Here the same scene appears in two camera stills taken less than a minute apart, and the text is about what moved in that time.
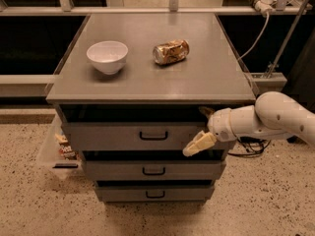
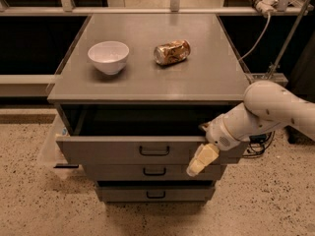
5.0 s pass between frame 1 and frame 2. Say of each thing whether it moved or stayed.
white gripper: moved
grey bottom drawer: stayed
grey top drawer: moved
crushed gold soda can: stayed
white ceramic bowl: stayed
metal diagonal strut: stayed
